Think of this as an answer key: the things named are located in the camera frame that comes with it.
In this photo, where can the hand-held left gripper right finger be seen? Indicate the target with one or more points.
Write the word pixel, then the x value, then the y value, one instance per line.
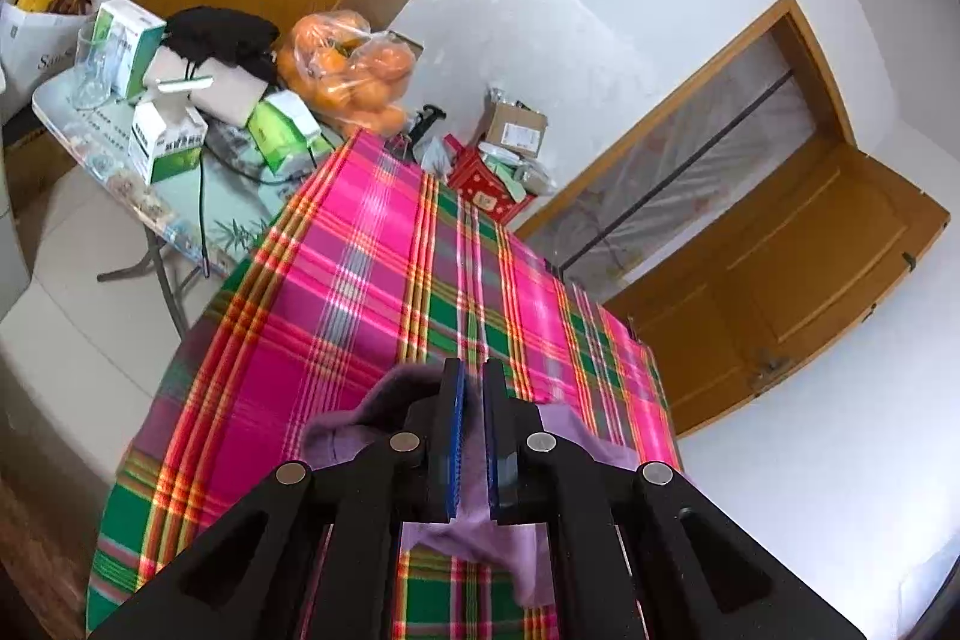
pixel 491 452

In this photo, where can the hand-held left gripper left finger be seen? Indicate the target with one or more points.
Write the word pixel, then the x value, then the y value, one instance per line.
pixel 455 445

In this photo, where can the purple knit garment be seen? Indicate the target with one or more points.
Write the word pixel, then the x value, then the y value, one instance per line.
pixel 495 550

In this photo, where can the pink green plaid cloth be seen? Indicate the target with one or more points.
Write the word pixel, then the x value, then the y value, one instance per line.
pixel 337 280

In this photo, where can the red printed box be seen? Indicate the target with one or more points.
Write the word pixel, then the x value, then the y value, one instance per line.
pixel 487 190

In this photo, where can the grey parcel bags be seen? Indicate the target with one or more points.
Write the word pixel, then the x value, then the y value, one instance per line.
pixel 536 179

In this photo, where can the cardboard parcel box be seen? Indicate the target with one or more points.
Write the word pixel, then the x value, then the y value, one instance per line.
pixel 517 126

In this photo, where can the wooden door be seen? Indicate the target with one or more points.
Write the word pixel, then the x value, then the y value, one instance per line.
pixel 787 280

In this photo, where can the clear plastic door curtain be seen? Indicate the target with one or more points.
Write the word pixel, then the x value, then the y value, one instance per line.
pixel 675 160

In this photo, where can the light green carton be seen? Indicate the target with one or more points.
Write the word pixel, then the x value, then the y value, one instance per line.
pixel 285 130

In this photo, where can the bag of oranges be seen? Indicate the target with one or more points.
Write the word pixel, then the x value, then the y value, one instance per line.
pixel 352 78

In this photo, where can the green white medicine box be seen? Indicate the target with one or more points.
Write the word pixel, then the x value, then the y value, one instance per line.
pixel 169 145
pixel 131 40

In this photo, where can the black knit cloth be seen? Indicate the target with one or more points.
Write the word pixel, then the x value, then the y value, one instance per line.
pixel 217 33

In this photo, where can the clear drinking glass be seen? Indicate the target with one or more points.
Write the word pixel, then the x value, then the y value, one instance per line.
pixel 94 78

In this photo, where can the white paper bag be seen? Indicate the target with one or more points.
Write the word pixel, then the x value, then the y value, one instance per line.
pixel 34 48

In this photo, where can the wooden door frame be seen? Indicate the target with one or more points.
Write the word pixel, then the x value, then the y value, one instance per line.
pixel 808 66

